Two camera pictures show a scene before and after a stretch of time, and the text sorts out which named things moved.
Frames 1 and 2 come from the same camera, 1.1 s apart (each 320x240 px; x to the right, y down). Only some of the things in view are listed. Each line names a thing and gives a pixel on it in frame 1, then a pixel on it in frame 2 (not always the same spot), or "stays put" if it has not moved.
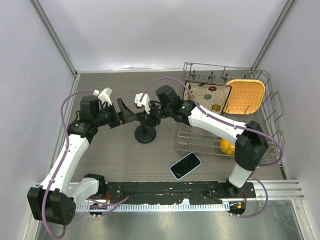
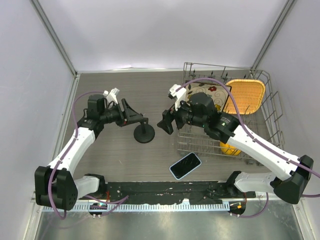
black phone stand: x=145 y=133 stays put
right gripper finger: x=144 y=122 → x=166 y=124
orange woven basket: x=246 y=96 stays put
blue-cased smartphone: x=184 y=166 stays put
